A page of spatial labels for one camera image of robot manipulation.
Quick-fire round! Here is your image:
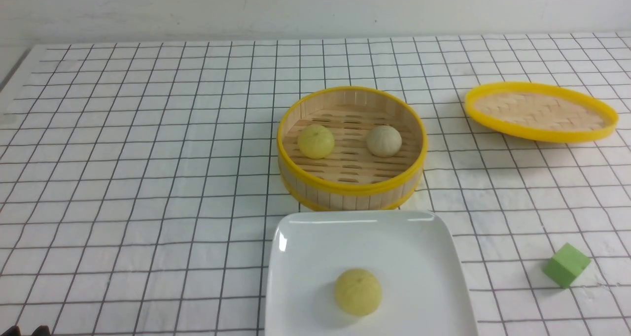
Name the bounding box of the yellow steamed bun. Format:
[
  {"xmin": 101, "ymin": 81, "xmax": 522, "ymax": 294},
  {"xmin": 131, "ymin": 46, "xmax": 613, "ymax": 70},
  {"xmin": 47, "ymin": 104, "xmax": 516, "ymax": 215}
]
[{"xmin": 297, "ymin": 124, "xmax": 335, "ymax": 159}]

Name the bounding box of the beige steamed bun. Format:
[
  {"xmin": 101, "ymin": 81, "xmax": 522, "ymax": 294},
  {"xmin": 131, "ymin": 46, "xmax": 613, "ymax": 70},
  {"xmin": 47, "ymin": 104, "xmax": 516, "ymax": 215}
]
[{"xmin": 366, "ymin": 125, "xmax": 403, "ymax": 158}]

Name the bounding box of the white square plate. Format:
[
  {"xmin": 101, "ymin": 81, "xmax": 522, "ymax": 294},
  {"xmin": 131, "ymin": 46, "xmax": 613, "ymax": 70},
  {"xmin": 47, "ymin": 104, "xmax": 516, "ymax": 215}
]
[{"xmin": 265, "ymin": 210, "xmax": 479, "ymax": 336}]

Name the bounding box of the yellow bun on plate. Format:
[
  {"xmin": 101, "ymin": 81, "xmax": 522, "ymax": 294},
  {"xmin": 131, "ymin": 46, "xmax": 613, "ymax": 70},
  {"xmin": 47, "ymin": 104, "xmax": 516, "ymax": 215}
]
[{"xmin": 334, "ymin": 269, "xmax": 383, "ymax": 317}]

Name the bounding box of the round bamboo steamer basket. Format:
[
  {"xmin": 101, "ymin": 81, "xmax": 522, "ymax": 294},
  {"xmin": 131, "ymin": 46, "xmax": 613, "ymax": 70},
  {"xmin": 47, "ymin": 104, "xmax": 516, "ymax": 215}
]
[{"xmin": 277, "ymin": 86, "xmax": 428, "ymax": 211}]

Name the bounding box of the white grid tablecloth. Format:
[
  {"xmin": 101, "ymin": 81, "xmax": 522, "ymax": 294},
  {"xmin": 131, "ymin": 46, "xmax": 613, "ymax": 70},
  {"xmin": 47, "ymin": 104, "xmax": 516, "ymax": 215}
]
[{"xmin": 0, "ymin": 33, "xmax": 630, "ymax": 336}]

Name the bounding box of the yellow-rimmed bamboo steamer lid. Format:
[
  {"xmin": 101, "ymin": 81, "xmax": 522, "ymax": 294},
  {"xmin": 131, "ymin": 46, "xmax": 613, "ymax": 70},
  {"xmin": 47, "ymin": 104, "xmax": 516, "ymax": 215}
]
[{"xmin": 464, "ymin": 82, "xmax": 618, "ymax": 143}]

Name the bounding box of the green foam cube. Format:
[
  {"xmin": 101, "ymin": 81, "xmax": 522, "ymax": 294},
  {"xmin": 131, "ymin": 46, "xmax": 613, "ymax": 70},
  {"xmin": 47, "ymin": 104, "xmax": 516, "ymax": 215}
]
[{"xmin": 542, "ymin": 242, "xmax": 592, "ymax": 289}]

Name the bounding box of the dark object at edge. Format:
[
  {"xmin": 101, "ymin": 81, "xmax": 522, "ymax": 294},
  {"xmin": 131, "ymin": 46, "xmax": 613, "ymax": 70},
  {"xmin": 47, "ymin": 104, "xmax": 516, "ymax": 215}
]
[{"xmin": 0, "ymin": 325, "xmax": 51, "ymax": 336}]

